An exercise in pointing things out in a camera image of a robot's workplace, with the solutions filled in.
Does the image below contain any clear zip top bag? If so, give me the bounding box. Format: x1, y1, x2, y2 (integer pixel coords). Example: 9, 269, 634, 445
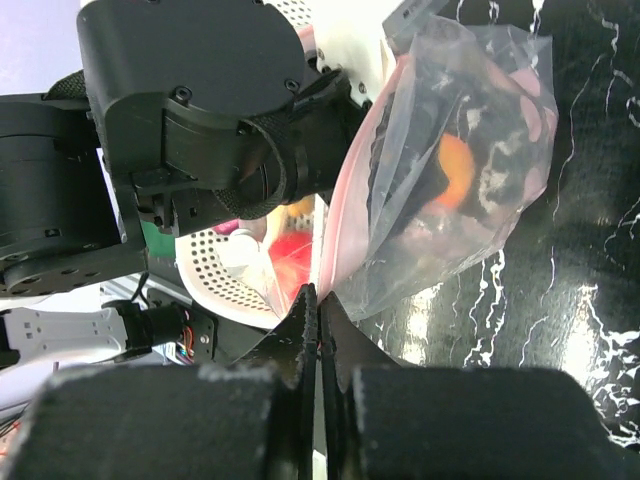
269, 12, 559, 322

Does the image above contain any green cloth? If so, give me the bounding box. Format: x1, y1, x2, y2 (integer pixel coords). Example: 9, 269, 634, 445
140, 221, 176, 260

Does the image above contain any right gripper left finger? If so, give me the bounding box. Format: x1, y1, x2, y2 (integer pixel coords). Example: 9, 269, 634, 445
1, 285, 317, 479

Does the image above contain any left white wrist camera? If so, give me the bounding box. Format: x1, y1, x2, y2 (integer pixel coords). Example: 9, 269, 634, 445
307, 0, 446, 106

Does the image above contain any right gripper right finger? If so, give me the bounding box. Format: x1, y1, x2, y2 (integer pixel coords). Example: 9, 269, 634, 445
319, 296, 625, 479

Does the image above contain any large white perforated basket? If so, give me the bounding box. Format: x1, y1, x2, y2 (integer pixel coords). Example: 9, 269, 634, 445
166, 1, 344, 326

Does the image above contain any orange fake fruit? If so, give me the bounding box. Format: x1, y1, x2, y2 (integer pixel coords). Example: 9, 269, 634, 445
434, 133, 475, 209

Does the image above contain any red fake apple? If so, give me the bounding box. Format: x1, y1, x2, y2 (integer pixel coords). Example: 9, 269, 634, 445
269, 231, 313, 301

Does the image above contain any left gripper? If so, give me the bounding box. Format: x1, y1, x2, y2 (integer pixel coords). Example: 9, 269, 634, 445
367, 24, 470, 235

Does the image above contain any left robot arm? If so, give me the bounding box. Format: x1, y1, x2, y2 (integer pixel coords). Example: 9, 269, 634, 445
1, 1, 370, 299

